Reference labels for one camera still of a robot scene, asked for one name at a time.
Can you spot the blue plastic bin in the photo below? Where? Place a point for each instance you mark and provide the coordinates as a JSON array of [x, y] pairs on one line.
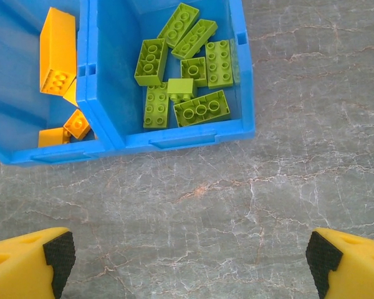
[[118, 78], [12, 93]]

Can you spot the orange arched lego brick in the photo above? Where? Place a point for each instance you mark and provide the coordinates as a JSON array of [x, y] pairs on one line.
[[71, 95]]

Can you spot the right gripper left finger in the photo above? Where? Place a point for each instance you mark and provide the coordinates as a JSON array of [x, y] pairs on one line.
[[18, 268]]

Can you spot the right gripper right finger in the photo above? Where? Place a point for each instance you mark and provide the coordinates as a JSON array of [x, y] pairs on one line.
[[358, 268]]

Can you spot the orange lego window frame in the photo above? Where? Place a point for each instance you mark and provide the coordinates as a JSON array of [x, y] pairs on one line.
[[57, 46]]

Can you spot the small green lego brick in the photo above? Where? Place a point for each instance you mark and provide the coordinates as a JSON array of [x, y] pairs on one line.
[[194, 71], [182, 87]]

